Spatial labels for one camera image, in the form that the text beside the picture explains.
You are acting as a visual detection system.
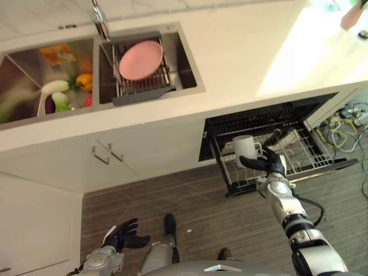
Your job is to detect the pink plant pot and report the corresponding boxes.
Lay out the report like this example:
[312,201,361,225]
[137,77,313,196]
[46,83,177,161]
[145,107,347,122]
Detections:
[340,5,362,30]

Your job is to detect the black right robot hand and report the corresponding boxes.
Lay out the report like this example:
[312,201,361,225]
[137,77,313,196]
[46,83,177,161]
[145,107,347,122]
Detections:
[239,146,288,177]

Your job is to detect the black robot foot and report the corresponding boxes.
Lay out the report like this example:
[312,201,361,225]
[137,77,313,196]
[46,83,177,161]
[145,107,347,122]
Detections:
[163,213,177,238]
[217,248,232,262]

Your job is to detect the silver cabinet handle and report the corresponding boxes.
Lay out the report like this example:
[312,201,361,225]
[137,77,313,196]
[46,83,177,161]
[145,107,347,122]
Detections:
[91,145,110,165]
[108,143,125,162]

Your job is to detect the metal sink drying rack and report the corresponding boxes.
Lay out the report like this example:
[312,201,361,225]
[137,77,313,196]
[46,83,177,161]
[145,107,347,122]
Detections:
[108,32,177,106]

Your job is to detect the black dishwasher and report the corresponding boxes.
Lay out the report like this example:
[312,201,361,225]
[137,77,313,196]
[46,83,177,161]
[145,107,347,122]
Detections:
[198,91,360,198]

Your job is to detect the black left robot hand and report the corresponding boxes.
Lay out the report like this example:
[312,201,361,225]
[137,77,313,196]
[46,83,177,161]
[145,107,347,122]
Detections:
[102,218,151,254]

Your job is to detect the tangled cables on floor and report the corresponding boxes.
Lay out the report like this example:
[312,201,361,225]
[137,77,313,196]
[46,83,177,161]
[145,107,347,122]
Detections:
[315,97,368,153]

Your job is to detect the white power strip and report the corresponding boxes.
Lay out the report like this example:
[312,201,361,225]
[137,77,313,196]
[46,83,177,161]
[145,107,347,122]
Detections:
[346,108,368,127]

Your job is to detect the chrome kitchen faucet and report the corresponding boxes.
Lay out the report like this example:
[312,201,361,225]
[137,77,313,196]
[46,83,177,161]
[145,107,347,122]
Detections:
[90,0,112,43]

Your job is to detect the white ceramic mug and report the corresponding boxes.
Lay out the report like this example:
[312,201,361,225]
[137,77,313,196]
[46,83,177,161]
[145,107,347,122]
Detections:
[232,135,264,168]

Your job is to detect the pink round plate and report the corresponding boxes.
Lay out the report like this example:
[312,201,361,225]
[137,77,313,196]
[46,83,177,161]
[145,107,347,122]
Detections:
[118,40,164,81]

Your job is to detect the purple eggplant toy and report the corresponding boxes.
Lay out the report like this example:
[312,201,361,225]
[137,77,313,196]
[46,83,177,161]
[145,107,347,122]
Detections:
[44,94,56,114]

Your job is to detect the green leafy vegetable toy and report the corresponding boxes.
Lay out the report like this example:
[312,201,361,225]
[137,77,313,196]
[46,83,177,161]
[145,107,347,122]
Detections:
[51,91,72,113]

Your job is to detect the white radish toy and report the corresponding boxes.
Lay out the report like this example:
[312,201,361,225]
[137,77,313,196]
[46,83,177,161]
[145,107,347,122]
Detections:
[42,79,70,94]

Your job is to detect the white cabinet door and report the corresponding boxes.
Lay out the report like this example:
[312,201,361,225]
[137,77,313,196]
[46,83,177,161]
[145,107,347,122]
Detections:
[94,126,206,177]

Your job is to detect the silver robot leg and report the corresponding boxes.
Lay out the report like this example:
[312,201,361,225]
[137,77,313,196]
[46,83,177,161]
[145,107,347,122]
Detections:
[139,240,177,274]

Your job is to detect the yellow bell pepper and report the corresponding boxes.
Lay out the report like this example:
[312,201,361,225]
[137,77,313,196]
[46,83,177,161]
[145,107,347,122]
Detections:
[75,73,94,93]

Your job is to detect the white wire dishwasher rack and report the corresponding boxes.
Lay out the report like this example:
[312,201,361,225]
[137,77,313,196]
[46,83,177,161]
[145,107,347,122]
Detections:
[211,126,336,187]

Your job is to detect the orange snack packet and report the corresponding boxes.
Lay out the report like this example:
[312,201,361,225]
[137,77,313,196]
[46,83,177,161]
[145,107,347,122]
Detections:
[39,43,77,66]

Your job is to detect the stainless steel double sink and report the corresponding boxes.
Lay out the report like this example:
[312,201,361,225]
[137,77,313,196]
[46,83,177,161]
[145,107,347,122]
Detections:
[0,21,207,125]

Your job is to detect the grey robot torso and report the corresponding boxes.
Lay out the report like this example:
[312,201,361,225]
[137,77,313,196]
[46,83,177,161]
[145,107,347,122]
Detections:
[135,259,297,276]

